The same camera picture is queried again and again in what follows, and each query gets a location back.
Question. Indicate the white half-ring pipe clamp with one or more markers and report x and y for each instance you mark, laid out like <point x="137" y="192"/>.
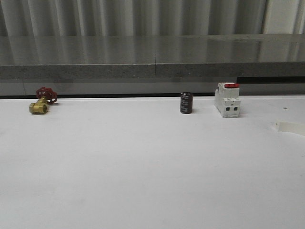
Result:
<point x="290" y="127"/>

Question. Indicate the black cylindrical capacitor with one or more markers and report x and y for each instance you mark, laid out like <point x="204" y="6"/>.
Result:
<point x="186" y="102"/>

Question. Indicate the grey stone ledge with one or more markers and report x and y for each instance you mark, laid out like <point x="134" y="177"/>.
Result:
<point x="210" y="57"/>

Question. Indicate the white circuit breaker red switch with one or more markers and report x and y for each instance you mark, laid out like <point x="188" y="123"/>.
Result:
<point x="227" y="99"/>

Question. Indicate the brass valve with red handle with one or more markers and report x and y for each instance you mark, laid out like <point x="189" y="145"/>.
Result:
<point x="45" y="96"/>

